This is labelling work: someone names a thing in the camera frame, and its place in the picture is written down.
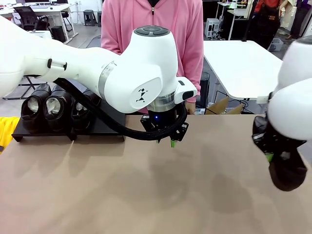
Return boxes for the person torso pink hoodie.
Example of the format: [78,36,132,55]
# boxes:
[100,0,204,85]

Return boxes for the yellow cloth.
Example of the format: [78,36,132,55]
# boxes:
[0,116,20,155]

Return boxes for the small grey stool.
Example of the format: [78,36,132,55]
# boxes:
[83,9,95,26]

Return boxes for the black metal shoe stand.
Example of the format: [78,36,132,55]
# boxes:
[12,114,76,142]
[69,97,127,142]

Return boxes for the background person dark clothes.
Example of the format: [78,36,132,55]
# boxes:
[290,0,312,39]

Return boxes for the white office desk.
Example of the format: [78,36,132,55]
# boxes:
[0,3,78,44]

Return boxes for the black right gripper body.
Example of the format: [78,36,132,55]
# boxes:
[262,121,307,157]

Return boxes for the person left forearm pink sleeve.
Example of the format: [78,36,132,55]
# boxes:
[181,43,204,85]

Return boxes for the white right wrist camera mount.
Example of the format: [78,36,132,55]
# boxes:
[257,92,275,104]

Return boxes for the person right forearm pink sleeve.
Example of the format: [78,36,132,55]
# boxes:
[101,29,124,56]

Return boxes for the white computer case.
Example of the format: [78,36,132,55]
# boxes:
[205,17,221,39]

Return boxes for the grey storage bin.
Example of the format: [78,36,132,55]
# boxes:
[268,38,285,51]

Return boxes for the black mesh office chair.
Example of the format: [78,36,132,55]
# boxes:
[13,6,49,31]

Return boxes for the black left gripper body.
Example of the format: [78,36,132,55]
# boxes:
[140,105,190,142]

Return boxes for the black leather buckle shoe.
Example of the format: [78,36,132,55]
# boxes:
[252,116,308,192]

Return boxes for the background person black apron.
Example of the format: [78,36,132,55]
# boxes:
[253,0,282,48]

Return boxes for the brown cardboard box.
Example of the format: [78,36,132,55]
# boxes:
[206,96,246,115]

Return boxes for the grey plastic stool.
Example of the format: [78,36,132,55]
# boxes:
[199,72,210,108]

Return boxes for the black leather shoe paper stuffed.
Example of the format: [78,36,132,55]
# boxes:
[72,91,102,131]

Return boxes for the person left hand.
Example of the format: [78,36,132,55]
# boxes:
[185,101,197,115]

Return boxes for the black box on floor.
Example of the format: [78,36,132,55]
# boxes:
[51,25,66,43]

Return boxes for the black casual shoe paper stuffed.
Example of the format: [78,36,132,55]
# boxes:
[20,82,52,134]
[45,84,74,134]

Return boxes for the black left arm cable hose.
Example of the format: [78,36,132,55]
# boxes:
[55,78,188,142]

